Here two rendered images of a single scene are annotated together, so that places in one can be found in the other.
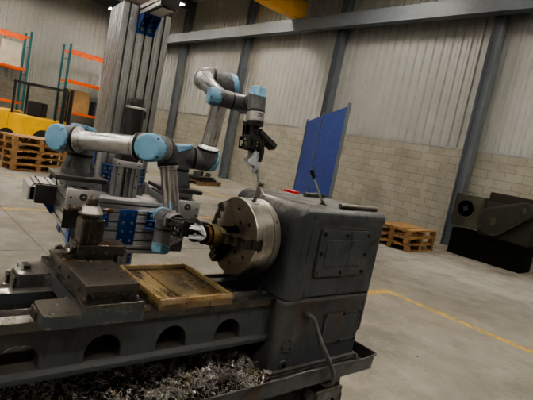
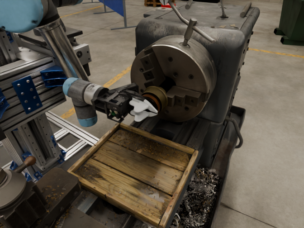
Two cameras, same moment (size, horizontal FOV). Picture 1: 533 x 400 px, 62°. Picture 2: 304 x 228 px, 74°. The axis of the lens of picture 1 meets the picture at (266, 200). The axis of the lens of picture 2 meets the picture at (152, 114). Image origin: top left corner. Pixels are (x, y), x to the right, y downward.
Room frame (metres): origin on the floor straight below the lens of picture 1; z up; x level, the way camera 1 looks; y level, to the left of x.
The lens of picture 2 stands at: (1.17, 0.39, 1.46)
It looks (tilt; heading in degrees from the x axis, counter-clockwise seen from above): 38 degrees down; 339
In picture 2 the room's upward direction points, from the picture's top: straight up
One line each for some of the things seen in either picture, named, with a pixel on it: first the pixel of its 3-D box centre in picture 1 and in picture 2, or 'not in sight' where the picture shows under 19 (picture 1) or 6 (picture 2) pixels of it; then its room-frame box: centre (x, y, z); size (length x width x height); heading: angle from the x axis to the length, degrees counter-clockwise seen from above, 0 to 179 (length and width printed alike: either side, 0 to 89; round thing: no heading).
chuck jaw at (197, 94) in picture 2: (240, 241); (186, 97); (1.68, 0.07, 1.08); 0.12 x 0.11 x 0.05; 41
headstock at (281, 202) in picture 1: (305, 240); (197, 52); (2.08, -0.22, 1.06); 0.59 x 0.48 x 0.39; 131
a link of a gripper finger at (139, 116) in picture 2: (194, 237); (141, 115); (1.65, 0.24, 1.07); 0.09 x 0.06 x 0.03; 40
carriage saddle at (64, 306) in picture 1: (72, 286); not in sight; (1.37, 0.56, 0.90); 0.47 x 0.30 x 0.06; 41
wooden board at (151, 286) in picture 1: (174, 283); (135, 164); (1.62, 0.28, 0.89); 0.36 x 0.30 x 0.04; 41
